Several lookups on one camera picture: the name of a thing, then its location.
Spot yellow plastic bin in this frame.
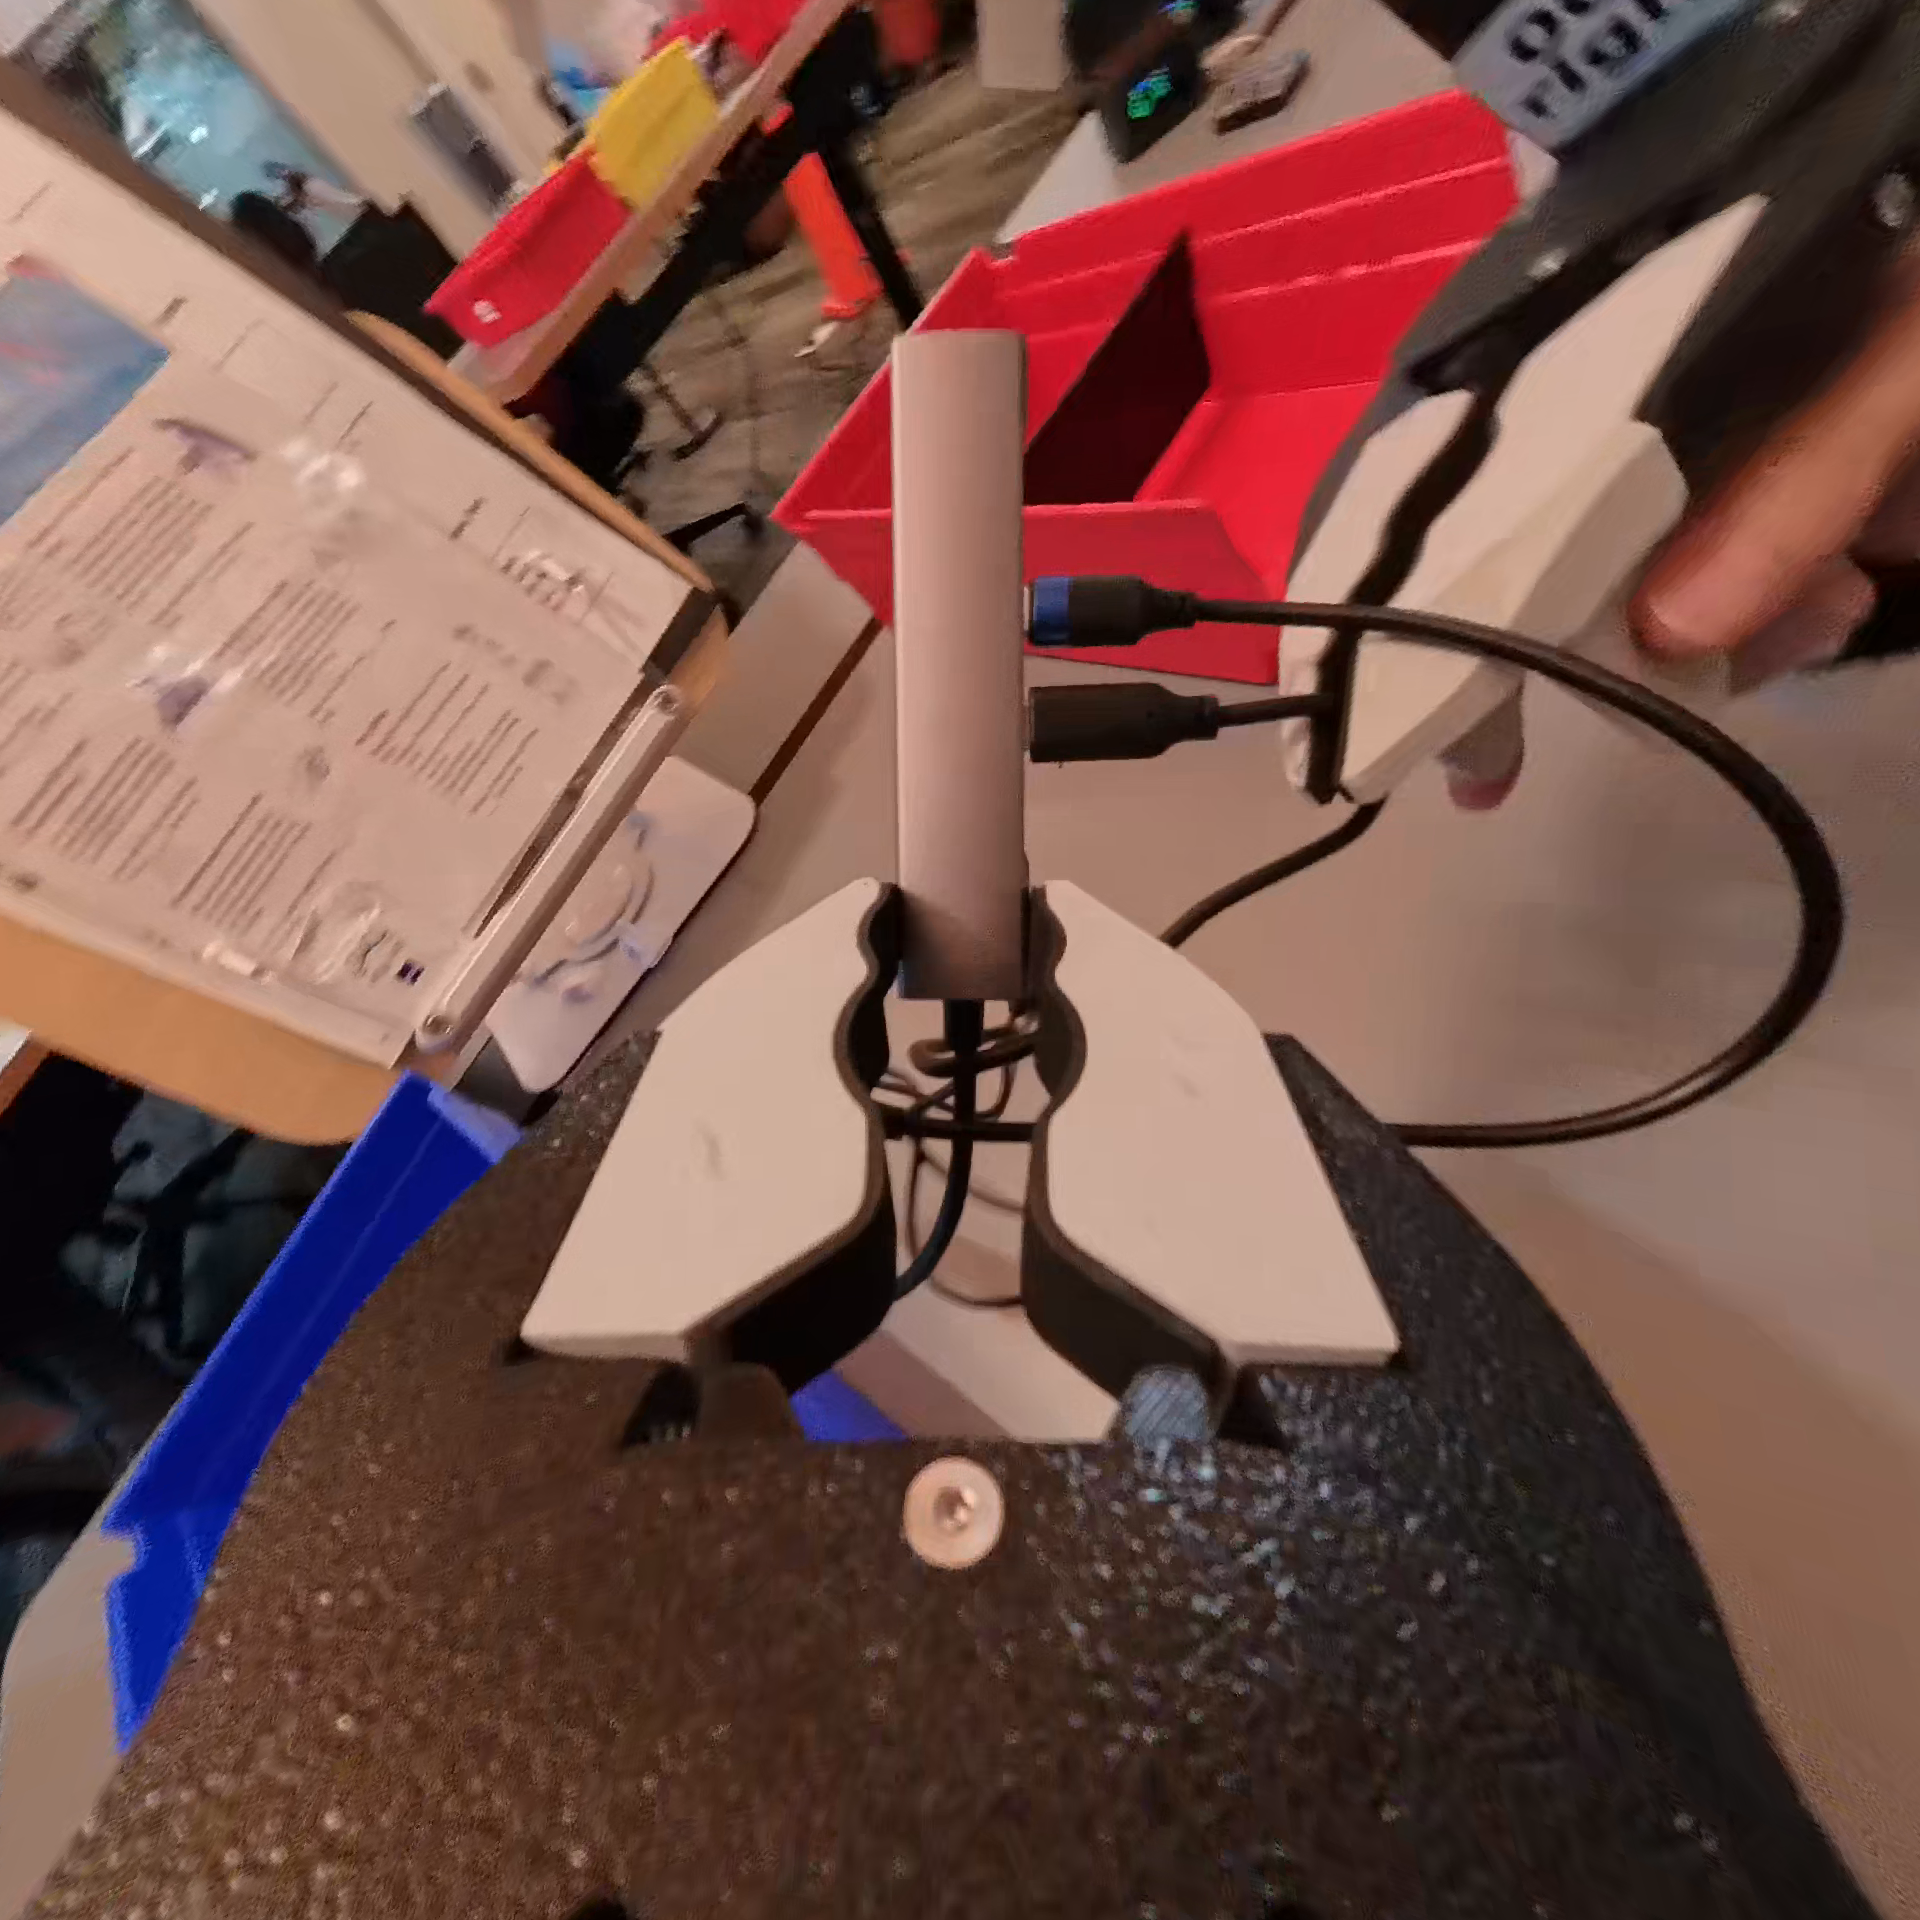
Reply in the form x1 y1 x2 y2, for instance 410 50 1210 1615
581 37 726 210

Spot black cable with blue-ringed plug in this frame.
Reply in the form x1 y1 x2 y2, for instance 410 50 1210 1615
1023 577 1848 1154

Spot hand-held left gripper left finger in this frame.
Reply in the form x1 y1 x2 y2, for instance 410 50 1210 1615
515 877 906 1391

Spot black cable with plain plug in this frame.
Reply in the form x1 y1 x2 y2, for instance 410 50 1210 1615
1025 682 1390 950

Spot grey USB hub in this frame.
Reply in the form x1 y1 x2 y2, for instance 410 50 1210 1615
887 331 1034 1001

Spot small black digital clock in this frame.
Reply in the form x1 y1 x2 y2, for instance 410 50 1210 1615
1101 31 1206 164

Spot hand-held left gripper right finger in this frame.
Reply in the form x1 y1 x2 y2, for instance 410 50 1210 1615
1021 877 1404 1412

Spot blue plastic bin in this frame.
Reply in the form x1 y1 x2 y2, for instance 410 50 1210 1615
102 1068 524 1750

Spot person's right hand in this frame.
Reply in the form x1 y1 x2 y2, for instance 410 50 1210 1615
1626 284 1920 697

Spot short black hub lead cable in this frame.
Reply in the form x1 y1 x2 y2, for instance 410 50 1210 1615
876 997 1051 1309

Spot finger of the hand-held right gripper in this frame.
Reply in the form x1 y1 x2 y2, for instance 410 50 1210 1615
1278 390 1484 800
1303 393 1692 809

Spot orange traffic cone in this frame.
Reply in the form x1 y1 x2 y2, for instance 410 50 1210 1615
784 150 890 320

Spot red plastic bin with divider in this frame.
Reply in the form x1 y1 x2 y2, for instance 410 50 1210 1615
771 91 1523 685

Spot instruction sheet on stand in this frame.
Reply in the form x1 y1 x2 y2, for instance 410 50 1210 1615
0 60 760 1150

